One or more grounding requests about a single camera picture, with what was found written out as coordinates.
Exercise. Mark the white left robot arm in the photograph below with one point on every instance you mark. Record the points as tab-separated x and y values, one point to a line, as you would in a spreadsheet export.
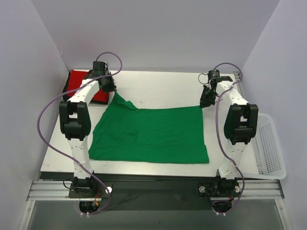
75	122

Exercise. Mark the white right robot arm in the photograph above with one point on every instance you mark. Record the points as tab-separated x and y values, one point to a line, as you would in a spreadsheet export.
240	123

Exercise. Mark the green t shirt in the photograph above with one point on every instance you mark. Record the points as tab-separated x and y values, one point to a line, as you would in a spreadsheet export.
127	133

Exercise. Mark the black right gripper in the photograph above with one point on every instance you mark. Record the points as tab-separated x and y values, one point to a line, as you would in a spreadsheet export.
206	96

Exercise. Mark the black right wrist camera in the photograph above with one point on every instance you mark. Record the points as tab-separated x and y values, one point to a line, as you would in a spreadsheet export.
213	75

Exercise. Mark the white plastic basket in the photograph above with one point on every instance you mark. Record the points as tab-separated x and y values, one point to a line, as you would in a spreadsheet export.
263	158

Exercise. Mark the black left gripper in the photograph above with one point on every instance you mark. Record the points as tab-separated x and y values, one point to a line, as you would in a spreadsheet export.
109	84

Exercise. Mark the folded black t shirt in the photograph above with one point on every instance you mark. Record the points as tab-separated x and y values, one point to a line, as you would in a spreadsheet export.
65	87

